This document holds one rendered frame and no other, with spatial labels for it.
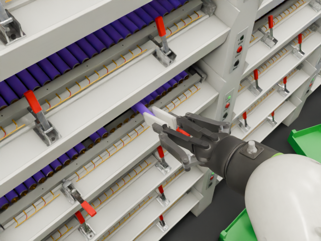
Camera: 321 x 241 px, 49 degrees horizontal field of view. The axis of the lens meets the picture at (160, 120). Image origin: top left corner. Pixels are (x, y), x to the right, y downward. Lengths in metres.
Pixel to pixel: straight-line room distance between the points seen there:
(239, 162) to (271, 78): 0.76
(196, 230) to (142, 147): 0.79
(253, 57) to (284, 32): 0.16
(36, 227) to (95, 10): 0.44
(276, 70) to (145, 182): 0.64
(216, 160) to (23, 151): 0.31
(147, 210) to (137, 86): 0.60
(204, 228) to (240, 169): 0.98
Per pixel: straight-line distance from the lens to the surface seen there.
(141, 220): 1.16
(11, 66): 0.47
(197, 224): 1.55
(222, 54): 0.86
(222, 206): 1.60
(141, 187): 0.98
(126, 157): 0.80
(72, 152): 0.78
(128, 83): 0.66
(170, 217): 1.38
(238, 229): 1.56
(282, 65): 1.37
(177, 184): 1.21
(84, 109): 0.62
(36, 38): 0.46
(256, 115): 1.44
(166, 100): 0.85
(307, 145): 1.88
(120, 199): 0.97
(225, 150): 0.61
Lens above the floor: 1.42
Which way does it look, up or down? 50 degrees down
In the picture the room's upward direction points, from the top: straight up
